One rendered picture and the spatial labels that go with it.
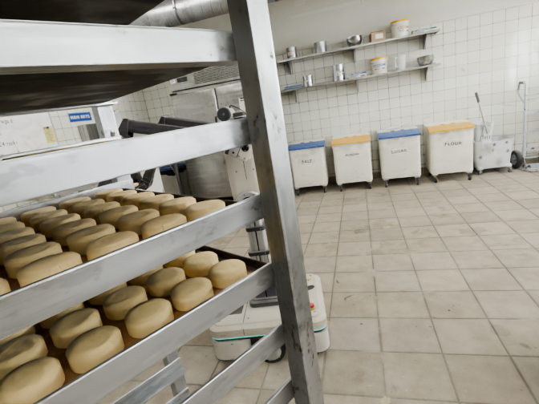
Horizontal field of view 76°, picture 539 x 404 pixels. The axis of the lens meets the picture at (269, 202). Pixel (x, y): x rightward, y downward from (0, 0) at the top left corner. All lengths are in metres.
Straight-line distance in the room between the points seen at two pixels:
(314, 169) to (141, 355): 4.83
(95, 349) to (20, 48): 0.26
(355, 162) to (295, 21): 2.30
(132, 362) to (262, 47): 0.33
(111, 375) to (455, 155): 5.03
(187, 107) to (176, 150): 4.92
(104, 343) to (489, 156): 5.40
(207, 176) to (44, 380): 4.98
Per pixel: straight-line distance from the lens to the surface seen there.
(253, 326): 1.96
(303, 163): 5.10
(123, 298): 0.46
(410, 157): 5.09
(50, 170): 0.30
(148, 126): 1.71
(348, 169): 5.07
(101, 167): 0.31
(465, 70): 5.81
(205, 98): 5.13
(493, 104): 5.93
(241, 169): 1.76
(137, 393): 0.93
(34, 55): 0.31
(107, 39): 0.33
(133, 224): 0.43
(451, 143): 5.16
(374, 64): 5.38
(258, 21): 0.39
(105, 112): 0.77
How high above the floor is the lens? 1.34
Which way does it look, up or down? 15 degrees down
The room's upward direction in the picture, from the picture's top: 9 degrees counter-clockwise
